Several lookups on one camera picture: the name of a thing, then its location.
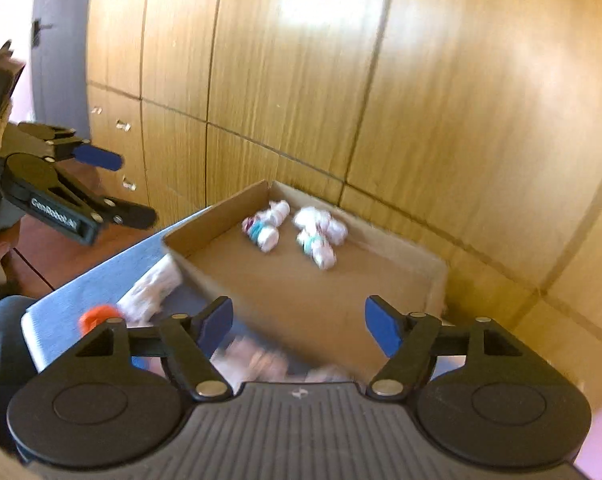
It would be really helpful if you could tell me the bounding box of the grey door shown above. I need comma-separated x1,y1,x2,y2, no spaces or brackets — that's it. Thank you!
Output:
31,0,96,126

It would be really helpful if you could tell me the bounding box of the wooden wardrobe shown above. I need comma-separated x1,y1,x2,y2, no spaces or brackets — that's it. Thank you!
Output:
83,0,602,411

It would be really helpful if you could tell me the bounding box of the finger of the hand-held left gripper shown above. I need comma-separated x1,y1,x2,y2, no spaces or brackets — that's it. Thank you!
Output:
11,122,123,172
55,170,158,229

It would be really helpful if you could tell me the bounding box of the blue blanket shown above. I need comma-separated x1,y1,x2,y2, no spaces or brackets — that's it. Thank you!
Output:
21,205,242,396

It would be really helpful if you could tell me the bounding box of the white pink sock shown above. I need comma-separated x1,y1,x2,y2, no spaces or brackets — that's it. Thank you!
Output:
117,254,184,322

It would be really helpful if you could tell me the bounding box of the orange sock pair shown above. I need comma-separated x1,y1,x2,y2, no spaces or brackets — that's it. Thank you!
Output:
79,305,122,336

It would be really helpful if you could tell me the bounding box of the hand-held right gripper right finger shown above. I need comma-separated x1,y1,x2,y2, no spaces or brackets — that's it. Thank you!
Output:
364,295,524,402

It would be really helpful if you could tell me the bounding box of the pale sock pile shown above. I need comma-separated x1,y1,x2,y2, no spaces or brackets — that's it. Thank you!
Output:
210,336,353,392

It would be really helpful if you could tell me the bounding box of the person's leg in dark pants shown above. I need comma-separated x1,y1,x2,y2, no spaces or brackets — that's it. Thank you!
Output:
0,295,40,456

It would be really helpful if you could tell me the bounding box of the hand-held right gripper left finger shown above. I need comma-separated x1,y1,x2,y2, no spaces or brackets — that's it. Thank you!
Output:
73,296,233,402

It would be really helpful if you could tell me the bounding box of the cardboard box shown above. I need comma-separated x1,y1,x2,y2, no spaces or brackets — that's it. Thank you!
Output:
161,180,449,382

